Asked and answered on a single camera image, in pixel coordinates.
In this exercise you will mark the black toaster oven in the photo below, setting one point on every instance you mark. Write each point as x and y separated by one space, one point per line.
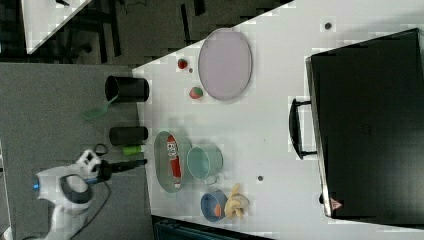
367 111

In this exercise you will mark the yellow plush banana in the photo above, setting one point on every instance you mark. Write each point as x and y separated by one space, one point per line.
236 203

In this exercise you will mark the black cylinder utensil holder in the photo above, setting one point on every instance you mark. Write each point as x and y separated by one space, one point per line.
126 89

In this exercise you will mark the round grey plate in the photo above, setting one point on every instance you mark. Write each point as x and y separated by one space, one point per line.
225 64

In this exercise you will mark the dark blue crate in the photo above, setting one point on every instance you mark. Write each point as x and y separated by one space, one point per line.
178 230

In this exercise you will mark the red plush ketchup bottle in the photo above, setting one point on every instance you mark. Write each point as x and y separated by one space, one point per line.
172 149

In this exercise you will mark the green marker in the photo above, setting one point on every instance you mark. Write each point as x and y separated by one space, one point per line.
132 150

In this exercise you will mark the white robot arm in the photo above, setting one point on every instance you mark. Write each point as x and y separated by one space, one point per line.
69 189

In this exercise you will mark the teal mug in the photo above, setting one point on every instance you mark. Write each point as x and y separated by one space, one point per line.
204 162

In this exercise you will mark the blue bowl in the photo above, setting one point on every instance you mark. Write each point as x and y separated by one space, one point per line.
208 203

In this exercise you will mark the dark red toy strawberry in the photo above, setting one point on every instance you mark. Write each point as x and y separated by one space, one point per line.
182 63

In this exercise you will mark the green spatula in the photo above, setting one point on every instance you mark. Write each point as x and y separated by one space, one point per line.
98 111

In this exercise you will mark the white side table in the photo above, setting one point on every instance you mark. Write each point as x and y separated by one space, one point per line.
43 18

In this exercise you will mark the black cylinder cup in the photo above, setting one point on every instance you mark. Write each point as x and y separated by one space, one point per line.
128 135

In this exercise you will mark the orange item in bowl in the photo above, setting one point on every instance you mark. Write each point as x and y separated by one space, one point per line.
217 210

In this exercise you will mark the light red toy strawberry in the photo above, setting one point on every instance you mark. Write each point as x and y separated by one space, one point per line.
196 93

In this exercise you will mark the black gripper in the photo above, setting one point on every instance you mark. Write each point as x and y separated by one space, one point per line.
106 170

